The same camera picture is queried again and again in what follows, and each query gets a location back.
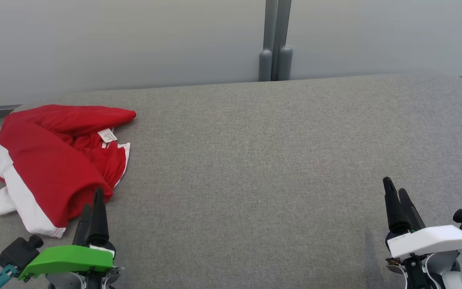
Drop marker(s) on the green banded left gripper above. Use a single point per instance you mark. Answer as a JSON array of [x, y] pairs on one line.
[[70, 259]]

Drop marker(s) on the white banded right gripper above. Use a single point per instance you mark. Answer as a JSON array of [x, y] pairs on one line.
[[427, 241]]

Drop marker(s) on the red and white shirt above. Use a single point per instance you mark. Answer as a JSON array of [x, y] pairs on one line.
[[42, 160]]

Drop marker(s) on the grey partition post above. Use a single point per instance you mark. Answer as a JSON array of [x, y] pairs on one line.
[[284, 40], [266, 40]]

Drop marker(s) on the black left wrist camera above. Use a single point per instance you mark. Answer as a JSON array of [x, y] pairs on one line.
[[18, 253]]

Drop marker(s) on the teal left camera connector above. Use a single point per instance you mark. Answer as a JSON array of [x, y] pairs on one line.
[[2, 277]]

